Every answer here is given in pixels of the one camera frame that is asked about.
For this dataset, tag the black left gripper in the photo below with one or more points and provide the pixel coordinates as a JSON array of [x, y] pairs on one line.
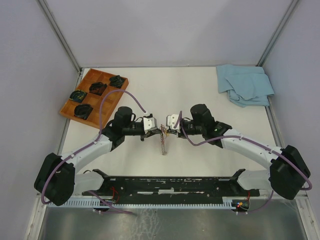
[[150, 133]]

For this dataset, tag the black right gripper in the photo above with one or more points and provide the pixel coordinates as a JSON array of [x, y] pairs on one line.
[[179, 134]]

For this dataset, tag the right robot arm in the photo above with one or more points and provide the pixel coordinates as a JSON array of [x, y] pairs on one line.
[[284, 170]]

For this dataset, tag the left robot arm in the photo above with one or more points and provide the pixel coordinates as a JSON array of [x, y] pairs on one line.
[[59, 176]]

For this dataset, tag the dark rolled cloth far right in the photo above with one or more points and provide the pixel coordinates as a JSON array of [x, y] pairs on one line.
[[116, 81]]

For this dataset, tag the dark rolled cloth centre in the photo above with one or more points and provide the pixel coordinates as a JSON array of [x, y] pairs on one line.
[[97, 88]]

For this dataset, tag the wooden compartment tray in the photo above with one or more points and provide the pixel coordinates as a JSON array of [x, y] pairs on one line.
[[100, 106]]

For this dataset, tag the dark rolled cloth front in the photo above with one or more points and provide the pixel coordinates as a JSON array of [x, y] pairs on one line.
[[83, 111]]

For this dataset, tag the light blue cloth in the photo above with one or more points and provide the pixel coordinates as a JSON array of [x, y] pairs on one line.
[[244, 85]]

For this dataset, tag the dark rolled cloth yellow pattern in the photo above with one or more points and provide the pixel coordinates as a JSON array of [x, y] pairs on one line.
[[77, 96]]

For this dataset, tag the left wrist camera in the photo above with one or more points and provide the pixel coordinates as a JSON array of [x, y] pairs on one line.
[[149, 122]]

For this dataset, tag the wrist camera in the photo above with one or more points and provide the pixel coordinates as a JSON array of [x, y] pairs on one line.
[[173, 120], [149, 122]]

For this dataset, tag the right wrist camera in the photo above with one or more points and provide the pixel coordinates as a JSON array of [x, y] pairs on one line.
[[173, 120]]

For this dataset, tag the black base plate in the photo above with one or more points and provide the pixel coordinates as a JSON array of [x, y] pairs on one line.
[[209, 186]]

